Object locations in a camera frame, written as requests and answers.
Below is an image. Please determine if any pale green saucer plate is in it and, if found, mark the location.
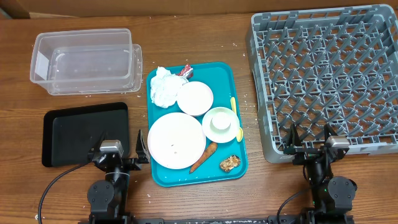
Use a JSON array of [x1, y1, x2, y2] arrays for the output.
[[201, 107, 239, 143]]

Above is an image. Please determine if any brown food scrap chunk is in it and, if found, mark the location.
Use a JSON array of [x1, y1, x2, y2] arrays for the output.
[[220, 155, 241, 172]]

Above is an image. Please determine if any yellow plastic spoon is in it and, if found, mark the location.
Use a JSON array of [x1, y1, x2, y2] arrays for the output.
[[230, 97, 243, 142]]

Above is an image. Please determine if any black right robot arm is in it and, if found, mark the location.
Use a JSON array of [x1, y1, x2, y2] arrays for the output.
[[276, 124, 358, 224]]

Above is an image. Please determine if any orange carrot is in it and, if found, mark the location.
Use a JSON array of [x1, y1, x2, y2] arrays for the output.
[[189, 142, 218, 174]]

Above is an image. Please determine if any grey dishwasher rack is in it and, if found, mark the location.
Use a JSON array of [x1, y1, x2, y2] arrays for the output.
[[246, 4, 397, 163]]

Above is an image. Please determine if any clear plastic bin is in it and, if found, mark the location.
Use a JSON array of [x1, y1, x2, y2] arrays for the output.
[[30, 29, 143, 96]]

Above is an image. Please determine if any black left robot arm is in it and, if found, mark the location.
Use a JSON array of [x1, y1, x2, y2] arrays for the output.
[[87, 130, 149, 223]]

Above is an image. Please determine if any teal plastic serving tray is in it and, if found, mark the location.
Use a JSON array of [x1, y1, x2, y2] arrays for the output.
[[150, 62, 248, 187]]

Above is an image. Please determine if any red foil snack wrapper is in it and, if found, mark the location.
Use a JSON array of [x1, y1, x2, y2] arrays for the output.
[[177, 64, 193, 79]]

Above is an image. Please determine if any black plastic tray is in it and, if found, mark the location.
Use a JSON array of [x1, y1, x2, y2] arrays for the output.
[[42, 102, 130, 167]]

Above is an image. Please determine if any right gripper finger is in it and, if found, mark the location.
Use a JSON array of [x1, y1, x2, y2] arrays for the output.
[[285, 124, 302, 149], [323, 123, 337, 146]]

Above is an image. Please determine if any crumpled white paper napkin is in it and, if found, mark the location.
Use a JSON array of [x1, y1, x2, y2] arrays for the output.
[[150, 67, 188, 108]]

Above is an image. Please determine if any large white plate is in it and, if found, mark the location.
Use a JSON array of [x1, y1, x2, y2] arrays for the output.
[[147, 112, 206, 169]]

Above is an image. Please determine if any small white cup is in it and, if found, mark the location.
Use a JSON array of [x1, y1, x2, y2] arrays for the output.
[[211, 111, 231, 130]]

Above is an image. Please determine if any medium white plate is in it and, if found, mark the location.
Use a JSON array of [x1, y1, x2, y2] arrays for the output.
[[177, 82, 214, 116]]

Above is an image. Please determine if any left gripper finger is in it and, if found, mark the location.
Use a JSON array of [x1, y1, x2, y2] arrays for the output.
[[93, 131, 106, 149], [136, 129, 150, 164]]

